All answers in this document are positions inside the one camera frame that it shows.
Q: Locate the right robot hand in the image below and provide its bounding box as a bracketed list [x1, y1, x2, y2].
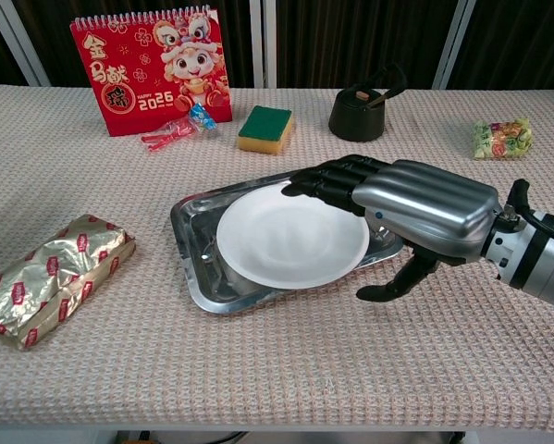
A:
[279, 154, 509, 302]

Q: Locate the beige waffle tablecloth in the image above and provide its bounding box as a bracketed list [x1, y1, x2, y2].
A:
[0, 84, 554, 434]

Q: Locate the white partition frame post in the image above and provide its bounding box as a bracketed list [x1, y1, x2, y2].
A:
[251, 0, 278, 90]
[431, 0, 479, 91]
[0, 0, 52, 88]

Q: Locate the white paper plate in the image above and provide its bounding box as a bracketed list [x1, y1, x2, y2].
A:
[215, 184, 371, 291]

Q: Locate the green colourful snack bag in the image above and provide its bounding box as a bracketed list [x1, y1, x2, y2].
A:
[472, 117, 535, 161]

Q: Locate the stainless steel tray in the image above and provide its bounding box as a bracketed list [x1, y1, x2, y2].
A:
[170, 168, 405, 315]

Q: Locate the green yellow sponge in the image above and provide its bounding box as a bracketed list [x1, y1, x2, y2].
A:
[237, 105, 296, 157]

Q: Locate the clear wrapped candy packet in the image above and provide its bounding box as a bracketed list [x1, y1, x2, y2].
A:
[141, 102, 218, 153]

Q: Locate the gold foil package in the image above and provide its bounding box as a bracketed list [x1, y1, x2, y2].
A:
[0, 213, 138, 351]

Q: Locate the red desk calendar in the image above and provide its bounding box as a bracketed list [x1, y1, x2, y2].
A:
[69, 3, 234, 138]

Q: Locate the black teapot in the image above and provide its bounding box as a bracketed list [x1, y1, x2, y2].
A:
[327, 62, 407, 142]

